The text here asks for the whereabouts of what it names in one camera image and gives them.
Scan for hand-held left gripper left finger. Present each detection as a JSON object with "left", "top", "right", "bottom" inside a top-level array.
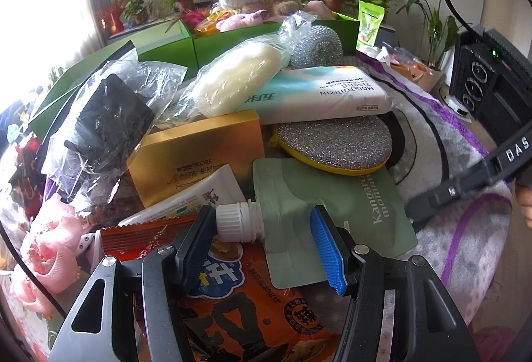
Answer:
[{"left": 49, "top": 205, "right": 217, "bottom": 362}]

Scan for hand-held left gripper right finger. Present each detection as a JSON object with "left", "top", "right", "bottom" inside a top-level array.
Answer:
[{"left": 310, "top": 205, "right": 471, "bottom": 362}]

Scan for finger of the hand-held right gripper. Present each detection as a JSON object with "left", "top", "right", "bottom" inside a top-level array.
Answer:
[{"left": 404, "top": 132, "right": 532, "bottom": 233}]

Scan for green spouted pouch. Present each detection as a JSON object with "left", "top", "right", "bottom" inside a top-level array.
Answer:
[{"left": 214, "top": 158, "right": 418, "bottom": 290}]

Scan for green cardboard box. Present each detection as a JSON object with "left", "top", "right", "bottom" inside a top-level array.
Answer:
[{"left": 30, "top": 10, "right": 361, "bottom": 138}]

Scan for yellow snack packet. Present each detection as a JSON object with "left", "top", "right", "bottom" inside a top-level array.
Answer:
[{"left": 193, "top": 10, "right": 233, "bottom": 34}]

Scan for beige plush toy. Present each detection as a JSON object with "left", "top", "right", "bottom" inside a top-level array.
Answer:
[{"left": 245, "top": 0, "right": 302, "bottom": 15}]

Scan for person's right hand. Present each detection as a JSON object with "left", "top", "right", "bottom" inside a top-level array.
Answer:
[{"left": 517, "top": 182, "right": 532, "bottom": 229}]

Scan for white floor appliance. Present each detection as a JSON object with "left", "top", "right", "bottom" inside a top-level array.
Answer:
[{"left": 441, "top": 50, "right": 472, "bottom": 121}]

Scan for white tube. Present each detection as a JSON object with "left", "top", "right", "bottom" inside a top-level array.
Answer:
[{"left": 118, "top": 164, "right": 246, "bottom": 227}]

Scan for orange snack bag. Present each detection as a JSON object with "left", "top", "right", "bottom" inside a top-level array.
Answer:
[{"left": 100, "top": 216, "right": 341, "bottom": 362}]

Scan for tall leafy floor plant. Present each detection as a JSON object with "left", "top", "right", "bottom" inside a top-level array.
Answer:
[{"left": 399, "top": 0, "right": 476, "bottom": 69}]

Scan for gold box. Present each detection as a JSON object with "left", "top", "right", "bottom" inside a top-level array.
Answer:
[{"left": 127, "top": 110, "right": 264, "bottom": 209}]

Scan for round silver yellow sponge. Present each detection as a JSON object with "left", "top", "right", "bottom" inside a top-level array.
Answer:
[{"left": 268, "top": 116, "right": 393, "bottom": 177}]

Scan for green standing packet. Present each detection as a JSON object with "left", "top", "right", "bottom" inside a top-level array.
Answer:
[{"left": 355, "top": 0, "right": 385, "bottom": 53}]

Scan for pink fabric flowers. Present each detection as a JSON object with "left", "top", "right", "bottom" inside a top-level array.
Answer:
[{"left": 10, "top": 196, "right": 100, "bottom": 313}]

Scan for white tissue pack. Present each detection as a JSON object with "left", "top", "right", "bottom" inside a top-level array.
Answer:
[{"left": 235, "top": 65, "right": 393, "bottom": 125}]

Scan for black item in plastic bag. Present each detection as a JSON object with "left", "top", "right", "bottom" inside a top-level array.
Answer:
[{"left": 46, "top": 60, "right": 188, "bottom": 207}]

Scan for cream sponge in plastic bag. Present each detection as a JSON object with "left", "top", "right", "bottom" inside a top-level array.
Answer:
[{"left": 166, "top": 10, "right": 317, "bottom": 123}]

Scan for silver scouring ball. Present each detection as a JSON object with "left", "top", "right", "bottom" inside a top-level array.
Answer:
[{"left": 289, "top": 25, "right": 343, "bottom": 69}]

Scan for pink plush toy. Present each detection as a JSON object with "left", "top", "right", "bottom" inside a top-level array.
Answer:
[{"left": 305, "top": 0, "right": 335, "bottom": 19}]

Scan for grey television cabinet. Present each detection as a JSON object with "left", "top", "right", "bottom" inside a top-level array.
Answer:
[{"left": 106, "top": 0, "right": 397, "bottom": 49}]

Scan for red feather toy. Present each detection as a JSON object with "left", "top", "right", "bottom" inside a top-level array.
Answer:
[{"left": 177, "top": 8, "right": 212, "bottom": 28}]

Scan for pink pig plush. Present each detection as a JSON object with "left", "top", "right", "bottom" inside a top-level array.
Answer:
[{"left": 216, "top": 10, "right": 269, "bottom": 32}]

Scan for red flower plant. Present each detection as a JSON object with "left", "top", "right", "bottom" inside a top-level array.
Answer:
[{"left": 95, "top": 0, "right": 125, "bottom": 34}]

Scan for sheer white curtain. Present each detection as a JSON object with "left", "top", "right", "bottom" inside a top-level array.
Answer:
[{"left": 0, "top": 0, "right": 104, "bottom": 105}]

